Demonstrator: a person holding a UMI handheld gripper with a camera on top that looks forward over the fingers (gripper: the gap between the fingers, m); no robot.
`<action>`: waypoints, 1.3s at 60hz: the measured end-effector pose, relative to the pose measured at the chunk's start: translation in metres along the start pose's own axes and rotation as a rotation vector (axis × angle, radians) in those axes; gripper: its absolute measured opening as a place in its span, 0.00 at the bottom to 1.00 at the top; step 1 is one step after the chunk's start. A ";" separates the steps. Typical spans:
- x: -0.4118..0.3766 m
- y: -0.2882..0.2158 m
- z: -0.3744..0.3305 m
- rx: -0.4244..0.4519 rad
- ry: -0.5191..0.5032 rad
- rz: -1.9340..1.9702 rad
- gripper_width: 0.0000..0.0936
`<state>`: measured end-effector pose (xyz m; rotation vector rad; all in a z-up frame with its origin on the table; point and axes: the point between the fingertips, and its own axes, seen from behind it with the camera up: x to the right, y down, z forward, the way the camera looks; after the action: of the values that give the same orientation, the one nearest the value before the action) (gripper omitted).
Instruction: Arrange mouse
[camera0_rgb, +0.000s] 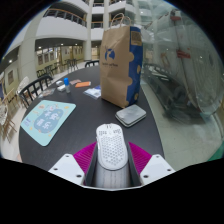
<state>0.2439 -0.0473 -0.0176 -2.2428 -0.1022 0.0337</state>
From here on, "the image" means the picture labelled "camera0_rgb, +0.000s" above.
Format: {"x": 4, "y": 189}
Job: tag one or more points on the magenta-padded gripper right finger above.
{"x": 155, "y": 168}

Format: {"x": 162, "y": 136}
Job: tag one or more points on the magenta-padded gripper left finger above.
{"x": 68, "y": 168}

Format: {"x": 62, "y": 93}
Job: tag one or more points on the white perforated computer mouse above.
{"x": 111, "y": 146}

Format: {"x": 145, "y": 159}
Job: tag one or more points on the light blue printed mouse pad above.
{"x": 46, "y": 120}

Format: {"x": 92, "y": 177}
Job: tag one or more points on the flat grey case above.
{"x": 130, "y": 115}

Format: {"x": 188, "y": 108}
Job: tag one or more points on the blue and white packet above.
{"x": 93, "y": 92}

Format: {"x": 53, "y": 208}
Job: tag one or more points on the small white box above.
{"x": 59, "y": 82}
{"x": 61, "y": 88}

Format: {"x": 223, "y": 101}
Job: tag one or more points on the wooden chair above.
{"x": 6, "y": 115}

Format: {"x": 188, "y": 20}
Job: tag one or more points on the small blue-capped bottle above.
{"x": 67, "y": 86}

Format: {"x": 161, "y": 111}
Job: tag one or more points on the orange card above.
{"x": 82, "y": 84}

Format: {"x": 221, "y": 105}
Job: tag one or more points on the black spindle-back chair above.
{"x": 33, "y": 89}

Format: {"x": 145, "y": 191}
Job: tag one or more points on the brown pink card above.
{"x": 75, "y": 81}

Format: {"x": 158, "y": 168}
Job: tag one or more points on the white mesh chair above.
{"x": 21, "y": 84}

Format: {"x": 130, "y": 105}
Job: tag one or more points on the group of dark chairs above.
{"x": 56, "y": 68}

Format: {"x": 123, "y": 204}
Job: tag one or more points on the black chair behind table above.
{"x": 92, "y": 63}

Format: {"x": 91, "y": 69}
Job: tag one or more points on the brown and blue paper bag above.
{"x": 118, "y": 66}

